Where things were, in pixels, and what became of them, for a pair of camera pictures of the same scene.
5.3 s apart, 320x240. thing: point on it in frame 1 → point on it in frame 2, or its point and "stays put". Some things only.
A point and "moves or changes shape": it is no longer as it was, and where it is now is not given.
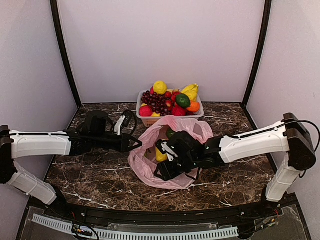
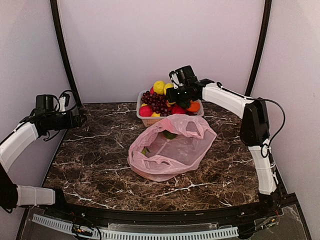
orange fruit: [195, 106] stays put
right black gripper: [168, 172] → [172, 96]
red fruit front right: [178, 111] stays put
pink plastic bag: [144, 160] moves or changes shape
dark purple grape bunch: [157, 102] stays put
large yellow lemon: [160, 87] stays put
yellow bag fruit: [159, 156] → [166, 86]
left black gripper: [124, 145] → [70, 123]
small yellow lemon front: [154, 114] stays put
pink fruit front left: [145, 111] stays put
